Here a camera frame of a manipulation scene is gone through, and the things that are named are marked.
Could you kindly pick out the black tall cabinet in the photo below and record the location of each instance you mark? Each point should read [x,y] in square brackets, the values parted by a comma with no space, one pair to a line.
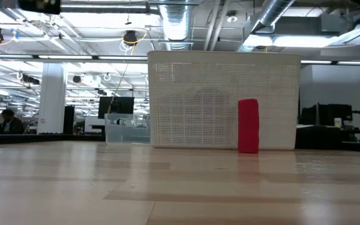
[68,120]

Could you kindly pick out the white perforated plastic basket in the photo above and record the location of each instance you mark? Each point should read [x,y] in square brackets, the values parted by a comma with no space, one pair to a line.
[198,100]

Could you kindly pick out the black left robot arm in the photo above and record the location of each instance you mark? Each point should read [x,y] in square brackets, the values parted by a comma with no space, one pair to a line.
[39,6]

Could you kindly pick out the round ceiling sprinkler fitting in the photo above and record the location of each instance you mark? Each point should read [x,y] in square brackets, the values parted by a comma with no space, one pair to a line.
[232,17]

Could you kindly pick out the bright rectangular ceiling light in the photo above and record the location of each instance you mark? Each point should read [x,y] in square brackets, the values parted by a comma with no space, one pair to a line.
[289,41]

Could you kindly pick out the large silver ribbed air duct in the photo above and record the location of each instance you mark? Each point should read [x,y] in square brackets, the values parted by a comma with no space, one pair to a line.
[175,22]

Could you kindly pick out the white building column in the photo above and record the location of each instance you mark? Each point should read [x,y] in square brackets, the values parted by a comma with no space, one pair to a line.
[52,100]

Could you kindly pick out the slim silver spiral air duct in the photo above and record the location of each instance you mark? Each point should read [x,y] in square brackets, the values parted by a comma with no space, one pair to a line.
[270,12]

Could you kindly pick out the clear plastic bin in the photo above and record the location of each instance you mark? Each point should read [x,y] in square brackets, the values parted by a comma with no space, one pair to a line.
[127,134]

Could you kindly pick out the black desk with monitors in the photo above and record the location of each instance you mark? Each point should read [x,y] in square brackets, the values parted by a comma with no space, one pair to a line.
[327,131]

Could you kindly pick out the black framed ceiling light strip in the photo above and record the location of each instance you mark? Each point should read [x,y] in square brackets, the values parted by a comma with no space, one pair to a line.
[64,57]

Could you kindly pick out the red upright medicine box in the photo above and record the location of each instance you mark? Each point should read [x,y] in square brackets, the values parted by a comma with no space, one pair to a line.
[248,126]

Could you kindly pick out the black computer monitor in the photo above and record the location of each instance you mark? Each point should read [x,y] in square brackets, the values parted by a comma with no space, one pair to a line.
[120,106]

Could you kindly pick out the long black low barrier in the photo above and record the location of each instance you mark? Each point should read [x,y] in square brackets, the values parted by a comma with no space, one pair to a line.
[42,138]

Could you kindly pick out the seated person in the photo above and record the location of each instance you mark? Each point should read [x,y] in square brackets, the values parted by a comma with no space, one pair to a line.
[12,125]

